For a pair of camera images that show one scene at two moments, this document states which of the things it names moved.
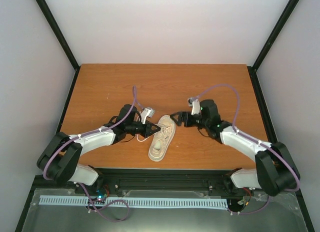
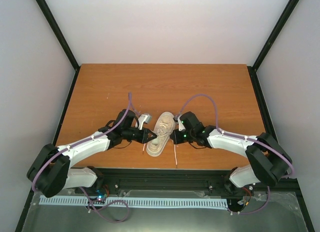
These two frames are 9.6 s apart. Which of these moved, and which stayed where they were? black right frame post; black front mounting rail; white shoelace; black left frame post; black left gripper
Moved: white shoelace; black left gripper
Stayed: black left frame post; black right frame post; black front mounting rail
